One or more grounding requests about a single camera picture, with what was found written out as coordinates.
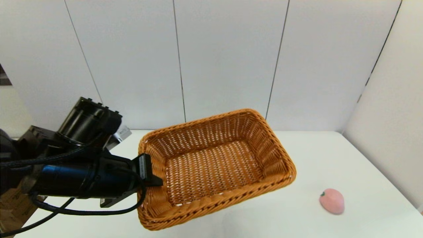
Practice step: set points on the orange woven wicker basket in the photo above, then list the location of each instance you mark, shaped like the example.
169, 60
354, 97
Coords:
214, 172

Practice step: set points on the brown cardboard box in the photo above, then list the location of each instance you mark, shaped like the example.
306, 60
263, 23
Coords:
13, 211

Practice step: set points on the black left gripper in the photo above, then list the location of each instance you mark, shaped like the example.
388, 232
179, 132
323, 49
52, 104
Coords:
115, 178

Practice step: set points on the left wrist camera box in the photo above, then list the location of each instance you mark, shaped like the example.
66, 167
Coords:
123, 133

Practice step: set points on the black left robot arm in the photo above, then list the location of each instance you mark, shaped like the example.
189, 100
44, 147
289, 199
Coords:
86, 122

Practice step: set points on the pink toy peach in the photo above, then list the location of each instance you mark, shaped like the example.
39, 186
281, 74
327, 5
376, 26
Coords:
332, 201

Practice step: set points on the dark grey wall fixture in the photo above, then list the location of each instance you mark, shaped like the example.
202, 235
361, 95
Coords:
4, 77

